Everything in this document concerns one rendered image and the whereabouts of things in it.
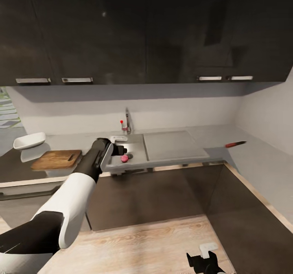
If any vidalia onion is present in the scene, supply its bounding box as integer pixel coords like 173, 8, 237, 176
121, 154, 129, 162

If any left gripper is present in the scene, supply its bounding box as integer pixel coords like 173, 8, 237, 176
111, 145, 127, 156

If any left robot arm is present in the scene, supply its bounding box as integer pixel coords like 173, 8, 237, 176
0, 136, 128, 274

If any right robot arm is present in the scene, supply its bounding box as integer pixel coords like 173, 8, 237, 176
187, 242, 227, 274

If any cutting board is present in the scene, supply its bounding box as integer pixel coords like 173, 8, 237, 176
31, 150, 82, 169

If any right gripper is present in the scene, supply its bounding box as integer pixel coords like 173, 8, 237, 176
187, 252, 219, 274

